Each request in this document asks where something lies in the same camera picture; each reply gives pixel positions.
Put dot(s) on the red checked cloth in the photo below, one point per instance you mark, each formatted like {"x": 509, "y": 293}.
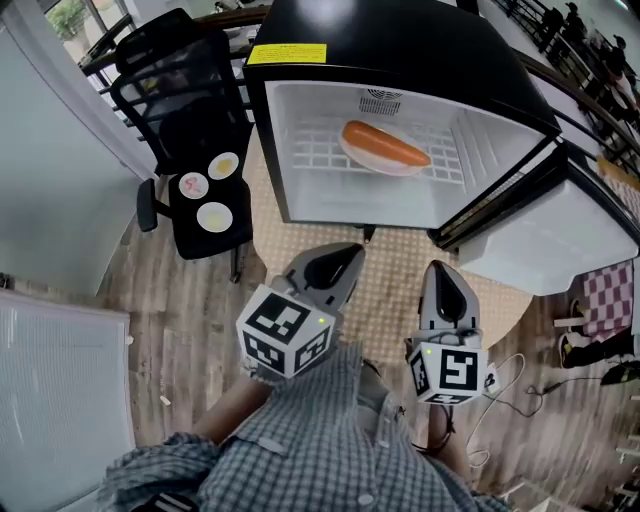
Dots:
{"x": 607, "y": 300}

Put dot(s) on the white oval plate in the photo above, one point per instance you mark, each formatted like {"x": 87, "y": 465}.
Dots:
{"x": 395, "y": 170}

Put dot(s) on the person's left forearm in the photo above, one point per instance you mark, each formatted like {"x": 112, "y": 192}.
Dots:
{"x": 235, "y": 405}

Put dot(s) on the small plate with pale food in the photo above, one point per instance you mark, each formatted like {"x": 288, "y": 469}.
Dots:
{"x": 214, "y": 217}

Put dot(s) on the orange carrot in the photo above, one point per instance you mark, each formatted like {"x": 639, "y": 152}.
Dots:
{"x": 385, "y": 144}

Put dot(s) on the white ribbed panel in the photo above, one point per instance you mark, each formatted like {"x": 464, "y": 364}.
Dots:
{"x": 60, "y": 390}

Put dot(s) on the small plate with red print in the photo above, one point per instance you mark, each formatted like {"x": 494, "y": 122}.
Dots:
{"x": 193, "y": 185}

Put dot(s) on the person's checked shirt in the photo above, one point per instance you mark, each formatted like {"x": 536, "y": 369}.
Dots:
{"x": 310, "y": 445}

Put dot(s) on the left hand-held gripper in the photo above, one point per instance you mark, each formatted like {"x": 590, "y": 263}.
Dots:
{"x": 282, "y": 332}

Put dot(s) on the black railing with wooden handrail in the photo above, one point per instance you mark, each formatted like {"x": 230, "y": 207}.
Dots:
{"x": 95, "y": 60}

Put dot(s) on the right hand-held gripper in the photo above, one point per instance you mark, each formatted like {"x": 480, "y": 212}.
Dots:
{"x": 457, "y": 372}

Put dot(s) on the black office chair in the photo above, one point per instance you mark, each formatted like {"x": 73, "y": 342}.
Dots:
{"x": 200, "y": 235}

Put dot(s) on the black mini fridge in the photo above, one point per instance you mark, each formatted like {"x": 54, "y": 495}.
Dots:
{"x": 400, "y": 30}

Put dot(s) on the small plate with yellow food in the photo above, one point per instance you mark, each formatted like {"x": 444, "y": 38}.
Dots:
{"x": 223, "y": 165}

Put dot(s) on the person's right forearm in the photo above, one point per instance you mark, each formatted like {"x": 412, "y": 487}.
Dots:
{"x": 440, "y": 420}

